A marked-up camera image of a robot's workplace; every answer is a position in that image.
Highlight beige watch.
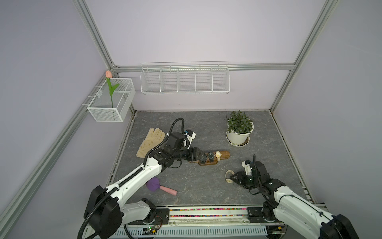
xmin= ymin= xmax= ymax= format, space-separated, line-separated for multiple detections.
xmin=215 ymin=150 xmax=222 ymax=161
xmin=225 ymin=170 xmax=235 ymax=184

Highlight slim black watch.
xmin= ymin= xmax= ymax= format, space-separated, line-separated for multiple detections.
xmin=206 ymin=151 xmax=215 ymax=164

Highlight chunky black watch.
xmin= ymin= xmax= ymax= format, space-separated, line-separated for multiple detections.
xmin=198 ymin=152 xmax=207 ymax=164

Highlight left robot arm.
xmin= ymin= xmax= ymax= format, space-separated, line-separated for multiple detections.
xmin=77 ymin=127 xmax=196 ymax=239

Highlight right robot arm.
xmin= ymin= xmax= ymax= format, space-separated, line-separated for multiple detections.
xmin=229 ymin=155 xmax=359 ymax=239

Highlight wooden watch stand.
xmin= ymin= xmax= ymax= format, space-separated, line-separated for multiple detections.
xmin=189 ymin=150 xmax=230 ymax=166

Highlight beige work glove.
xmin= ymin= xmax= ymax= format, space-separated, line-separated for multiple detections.
xmin=136 ymin=128 xmax=166 ymax=158

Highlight purple pink brush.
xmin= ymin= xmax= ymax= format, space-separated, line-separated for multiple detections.
xmin=146 ymin=177 xmax=178 ymax=196

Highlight potted green plant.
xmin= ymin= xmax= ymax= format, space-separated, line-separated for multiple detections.
xmin=227 ymin=111 xmax=254 ymax=146

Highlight white mesh box basket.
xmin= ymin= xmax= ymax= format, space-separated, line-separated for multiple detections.
xmin=87 ymin=78 xmax=136 ymax=122

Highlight artificial pink tulip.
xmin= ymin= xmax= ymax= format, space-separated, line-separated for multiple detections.
xmin=105 ymin=70 xmax=119 ymax=108

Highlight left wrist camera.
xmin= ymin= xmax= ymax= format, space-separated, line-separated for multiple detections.
xmin=184 ymin=129 xmax=196 ymax=149

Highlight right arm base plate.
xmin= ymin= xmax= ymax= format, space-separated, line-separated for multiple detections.
xmin=247 ymin=206 xmax=286 ymax=226

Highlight white vented cable duct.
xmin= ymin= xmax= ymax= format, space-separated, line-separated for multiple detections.
xmin=127 ymin=225 xmax=268 ymax=239

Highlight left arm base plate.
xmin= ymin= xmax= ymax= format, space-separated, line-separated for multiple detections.
xmin=128 ymin=208 xmax=170 ymax=225

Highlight white wire shelf basket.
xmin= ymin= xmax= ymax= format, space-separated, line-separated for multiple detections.
xmin=140 ymin=61 xmax=230 ymax=94

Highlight aluminium frame profiles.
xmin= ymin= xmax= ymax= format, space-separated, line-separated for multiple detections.
xmin=1 ymin=1 xmax=338 ymax=239

